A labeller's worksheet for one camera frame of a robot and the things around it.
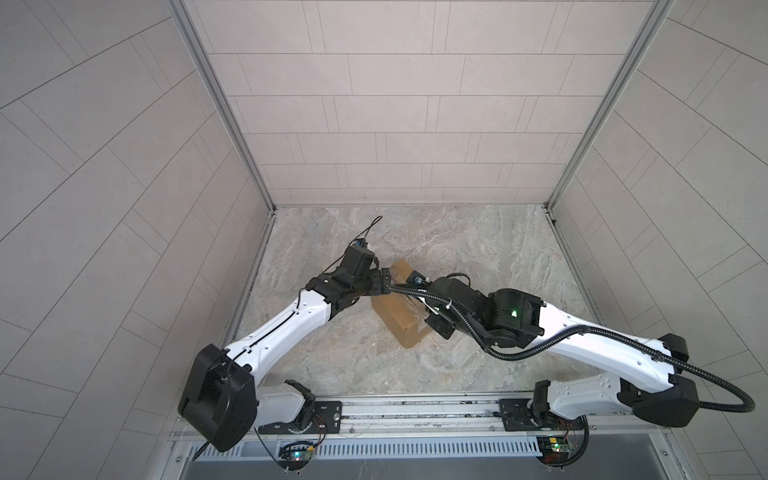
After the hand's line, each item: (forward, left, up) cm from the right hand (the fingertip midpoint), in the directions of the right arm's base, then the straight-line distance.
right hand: (426, 307), depth 67 cm
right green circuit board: (-26, -27, -23) cm, 44 cm away
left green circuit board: (-23, +30, -18) cm, 42 cm away
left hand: (+14, +10, -7) cm, 19 cm away
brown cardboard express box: (+2, +5, -5) cm, 8 cm away
